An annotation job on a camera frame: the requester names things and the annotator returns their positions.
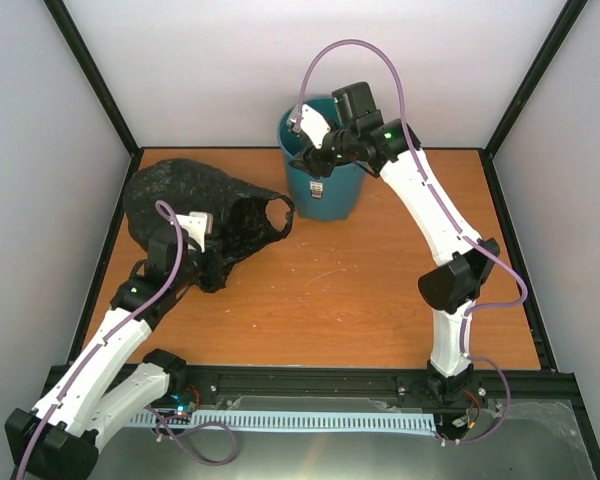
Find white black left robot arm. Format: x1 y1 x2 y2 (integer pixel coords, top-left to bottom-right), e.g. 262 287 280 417
5 235 205 479

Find black plastic trash bag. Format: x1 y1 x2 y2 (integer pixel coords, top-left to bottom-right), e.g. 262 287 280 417
123 158 295 293

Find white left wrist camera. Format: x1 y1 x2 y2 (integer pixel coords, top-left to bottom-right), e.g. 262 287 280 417
176 211 213 253

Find teal plastic trash bin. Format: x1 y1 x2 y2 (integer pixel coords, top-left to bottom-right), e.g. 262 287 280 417
277 110 366 221

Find black right rear frame post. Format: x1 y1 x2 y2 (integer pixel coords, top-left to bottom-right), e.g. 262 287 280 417
483 0 588 162

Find light blue slotted cable duct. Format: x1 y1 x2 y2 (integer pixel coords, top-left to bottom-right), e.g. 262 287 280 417
124 408 437 435

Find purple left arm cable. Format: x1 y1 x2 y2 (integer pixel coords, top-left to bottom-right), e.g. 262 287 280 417
13 200 189 480

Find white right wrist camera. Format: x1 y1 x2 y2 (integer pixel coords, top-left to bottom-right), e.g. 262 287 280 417
286 103 332 149

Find metal base plate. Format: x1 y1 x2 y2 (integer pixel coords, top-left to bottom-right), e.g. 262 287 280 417
86 398 598 479

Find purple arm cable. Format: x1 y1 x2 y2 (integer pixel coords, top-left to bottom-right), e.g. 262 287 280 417
13 200 189 480
297 38 529 446

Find black frame post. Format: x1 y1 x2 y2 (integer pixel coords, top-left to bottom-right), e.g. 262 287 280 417
483 0 588 162
43 0 140 156

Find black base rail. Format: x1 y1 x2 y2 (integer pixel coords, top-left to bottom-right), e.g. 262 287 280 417
184 365 584 413

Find small green-lit circuit board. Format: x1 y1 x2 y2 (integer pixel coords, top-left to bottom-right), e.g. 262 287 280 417
173 392 200 416

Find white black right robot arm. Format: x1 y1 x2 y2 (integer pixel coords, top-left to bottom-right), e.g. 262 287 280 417
286 82 500 404

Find black left rear frame post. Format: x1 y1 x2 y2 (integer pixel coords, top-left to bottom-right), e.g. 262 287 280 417
43 0 140 156

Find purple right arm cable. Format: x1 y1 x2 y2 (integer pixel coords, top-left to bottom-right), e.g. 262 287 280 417
297 38 529 446

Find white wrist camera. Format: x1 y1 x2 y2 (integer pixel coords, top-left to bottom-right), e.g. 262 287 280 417
176 211 213 253
286 103 332 149

